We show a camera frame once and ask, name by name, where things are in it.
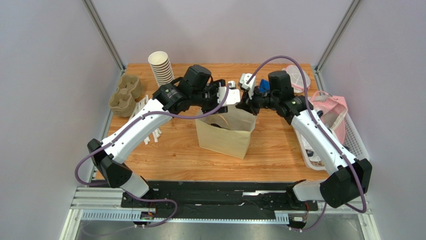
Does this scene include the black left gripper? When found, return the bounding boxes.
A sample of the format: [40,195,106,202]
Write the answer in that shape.
[191,79,229,116]

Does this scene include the brown paper bag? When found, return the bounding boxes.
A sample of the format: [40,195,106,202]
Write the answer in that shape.
[195,105,257,159]

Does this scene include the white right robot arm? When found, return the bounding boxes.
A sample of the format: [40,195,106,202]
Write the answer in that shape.
[236,70,372,208]

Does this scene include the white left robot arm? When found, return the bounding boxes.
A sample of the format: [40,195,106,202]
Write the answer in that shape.
[87,64,236,198]

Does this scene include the blue cloth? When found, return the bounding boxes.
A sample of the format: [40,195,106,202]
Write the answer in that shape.
[259,79,270,93]

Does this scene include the white pink mesh pouches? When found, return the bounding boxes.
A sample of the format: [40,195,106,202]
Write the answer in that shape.
[282,65,311,94]

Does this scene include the stack of paper cups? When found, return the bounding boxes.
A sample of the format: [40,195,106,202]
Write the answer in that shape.
[148,51,175,87]

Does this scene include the pile of wrapped straws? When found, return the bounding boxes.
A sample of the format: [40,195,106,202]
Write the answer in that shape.
[128,94,163,145]

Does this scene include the pink mesh bag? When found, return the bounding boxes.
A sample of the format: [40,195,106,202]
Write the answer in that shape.
[310,90,348,144]

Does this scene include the white garment in basket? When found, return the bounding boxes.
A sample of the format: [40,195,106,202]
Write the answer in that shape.
[295,131,326,171]

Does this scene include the cardboard cup carrier stack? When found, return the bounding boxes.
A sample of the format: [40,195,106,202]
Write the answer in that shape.
[108,75,143,117]

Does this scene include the white plastic basket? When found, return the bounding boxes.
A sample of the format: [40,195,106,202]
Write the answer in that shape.
[294,109,370,160]

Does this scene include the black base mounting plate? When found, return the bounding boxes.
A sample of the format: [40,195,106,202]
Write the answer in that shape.
[121,180,319,220]

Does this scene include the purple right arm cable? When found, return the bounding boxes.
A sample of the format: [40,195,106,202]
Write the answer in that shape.
[245,55,368,233]

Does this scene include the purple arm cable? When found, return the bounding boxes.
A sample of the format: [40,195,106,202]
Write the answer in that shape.
[74,84,231,234]
[245,55,368,233]

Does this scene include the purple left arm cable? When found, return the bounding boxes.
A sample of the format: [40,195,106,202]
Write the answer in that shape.
[74,84,231,234]

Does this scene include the aluminium frame rail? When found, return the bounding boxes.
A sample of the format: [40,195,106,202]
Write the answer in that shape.
[59,186,382,240]

